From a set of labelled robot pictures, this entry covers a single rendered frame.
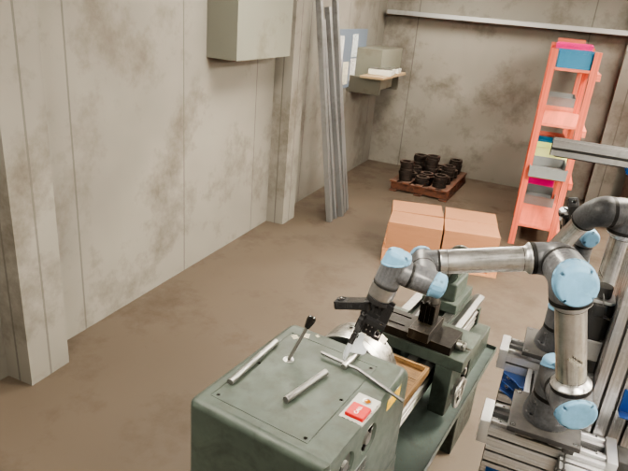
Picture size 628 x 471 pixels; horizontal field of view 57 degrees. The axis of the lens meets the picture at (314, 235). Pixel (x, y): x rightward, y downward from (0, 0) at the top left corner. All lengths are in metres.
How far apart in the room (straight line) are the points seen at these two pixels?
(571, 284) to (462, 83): 7.73
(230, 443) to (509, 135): 7.95
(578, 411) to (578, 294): 0.38
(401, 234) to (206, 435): 4.21
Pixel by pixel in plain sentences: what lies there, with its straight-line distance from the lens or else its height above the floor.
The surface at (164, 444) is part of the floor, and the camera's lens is 3.54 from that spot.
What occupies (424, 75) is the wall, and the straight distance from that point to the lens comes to 9.37.
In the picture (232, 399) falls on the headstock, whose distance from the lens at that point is 1.80.
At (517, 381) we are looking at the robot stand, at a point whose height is 1.03.
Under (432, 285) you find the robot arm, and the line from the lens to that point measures 1.63.
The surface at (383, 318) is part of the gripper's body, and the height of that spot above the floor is 1.55.
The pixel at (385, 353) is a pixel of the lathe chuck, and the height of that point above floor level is 1.18.
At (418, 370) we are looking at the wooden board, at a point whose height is 0.88.
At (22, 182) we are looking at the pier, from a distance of 3.60.
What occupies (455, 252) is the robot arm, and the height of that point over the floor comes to 1.72.
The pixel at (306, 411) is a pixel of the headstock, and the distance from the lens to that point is 1.77.
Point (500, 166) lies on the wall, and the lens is 9.35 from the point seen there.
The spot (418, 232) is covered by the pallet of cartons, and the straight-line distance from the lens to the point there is 5.75.
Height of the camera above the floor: 2.37
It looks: 22 degrees down
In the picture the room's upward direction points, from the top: 5 degrees clockwise
